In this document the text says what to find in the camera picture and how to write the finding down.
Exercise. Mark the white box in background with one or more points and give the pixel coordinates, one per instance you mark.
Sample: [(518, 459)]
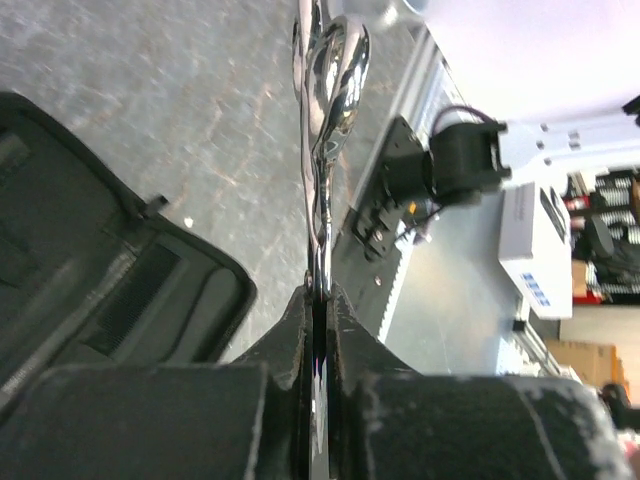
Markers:
[(535, 249)]

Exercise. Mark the black tool case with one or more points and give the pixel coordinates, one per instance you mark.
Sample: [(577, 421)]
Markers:
[(93, 274)]

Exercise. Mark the silver scissors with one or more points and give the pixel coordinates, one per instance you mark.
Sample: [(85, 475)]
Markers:
[(330, 62)]

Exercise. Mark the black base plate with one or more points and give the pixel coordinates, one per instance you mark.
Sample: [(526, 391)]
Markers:
[(399, 176)]

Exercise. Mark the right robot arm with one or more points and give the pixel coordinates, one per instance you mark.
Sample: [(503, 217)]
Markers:
[(473, 152)]

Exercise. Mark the grey slotted cable duct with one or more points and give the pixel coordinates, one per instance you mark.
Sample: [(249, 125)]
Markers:
[(390, 279)]

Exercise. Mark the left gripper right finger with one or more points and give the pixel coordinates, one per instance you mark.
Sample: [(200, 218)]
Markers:
[(387, 421)]

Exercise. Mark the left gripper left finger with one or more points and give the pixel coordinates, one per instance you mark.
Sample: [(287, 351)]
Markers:
[(248, 419)]

